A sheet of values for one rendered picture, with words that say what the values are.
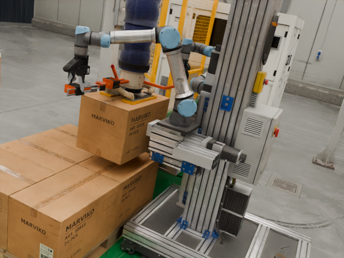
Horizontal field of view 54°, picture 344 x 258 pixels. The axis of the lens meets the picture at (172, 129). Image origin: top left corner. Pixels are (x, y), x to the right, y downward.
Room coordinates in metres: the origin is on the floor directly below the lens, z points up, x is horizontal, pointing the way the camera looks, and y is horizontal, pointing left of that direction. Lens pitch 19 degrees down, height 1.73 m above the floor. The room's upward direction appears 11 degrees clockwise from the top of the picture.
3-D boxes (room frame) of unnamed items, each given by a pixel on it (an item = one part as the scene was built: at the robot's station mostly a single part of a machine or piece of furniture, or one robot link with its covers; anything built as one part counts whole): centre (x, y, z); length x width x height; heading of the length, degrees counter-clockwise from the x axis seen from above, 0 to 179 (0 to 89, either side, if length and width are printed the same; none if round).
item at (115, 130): (2.47, 0.36, 0.87); 0.60 x 0.40 x 0.40; 157
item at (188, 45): (2.62, 0.01, 1.50); 0.09 x 0.08 x 0.11; 124
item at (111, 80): (2.24, 0.46, 1.20); 0.10 x 0.08 x 0.06; 67
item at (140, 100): (2.43, 0.28, 1.10); 0.34 x 0.10 x 0.05; 157
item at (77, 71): (1.94, 0.59, 1.34); 0.09 x 0.08 x 0.12; 157
